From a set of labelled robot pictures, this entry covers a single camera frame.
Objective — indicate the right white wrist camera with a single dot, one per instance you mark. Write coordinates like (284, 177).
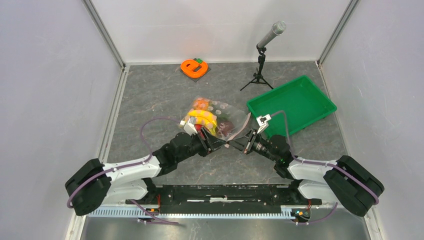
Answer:
(263, 122)

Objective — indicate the green fake leafy vegetable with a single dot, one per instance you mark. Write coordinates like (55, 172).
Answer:
(226, 117)

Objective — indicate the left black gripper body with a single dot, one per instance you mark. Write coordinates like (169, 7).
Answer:
(205, 146)

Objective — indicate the green plastic tray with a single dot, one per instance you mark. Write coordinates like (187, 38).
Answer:
(301, 99)

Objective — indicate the yellow fake banana bunch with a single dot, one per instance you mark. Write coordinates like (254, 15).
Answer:
(204, 118)

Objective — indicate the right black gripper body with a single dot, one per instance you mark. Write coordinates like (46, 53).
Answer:
(254, 140)

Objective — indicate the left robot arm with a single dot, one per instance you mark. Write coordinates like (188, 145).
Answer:
(97, 183)

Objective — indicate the red fake strawberry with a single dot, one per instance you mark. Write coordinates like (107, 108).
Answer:
(198, 127)

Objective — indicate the dark red fake fruit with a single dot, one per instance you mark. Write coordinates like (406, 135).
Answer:
(225, 128)

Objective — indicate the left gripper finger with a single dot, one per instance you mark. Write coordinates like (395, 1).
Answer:
(213, 140)
(215, 148)

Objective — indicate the black microphone tripod stand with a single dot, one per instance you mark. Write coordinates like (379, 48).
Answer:
(258, 77)

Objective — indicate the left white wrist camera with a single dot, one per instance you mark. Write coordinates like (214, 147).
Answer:
(189, 125)

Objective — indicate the white cable chain strip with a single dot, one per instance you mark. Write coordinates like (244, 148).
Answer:
(136, 212)

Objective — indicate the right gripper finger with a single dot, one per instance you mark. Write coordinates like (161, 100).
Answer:
(245, 140)
(238, 146)

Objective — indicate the clear zip top bag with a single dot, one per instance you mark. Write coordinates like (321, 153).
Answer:
(216, 107)

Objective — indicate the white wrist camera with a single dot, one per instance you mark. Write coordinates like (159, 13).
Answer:
(189, 125)
(263, 122)

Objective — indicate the grey microphone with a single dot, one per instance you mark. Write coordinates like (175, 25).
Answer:
(276, 30)

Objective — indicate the orange fake fruit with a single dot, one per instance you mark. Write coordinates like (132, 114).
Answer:
(201, 105)

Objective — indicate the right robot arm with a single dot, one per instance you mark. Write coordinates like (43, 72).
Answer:
(342, 181)

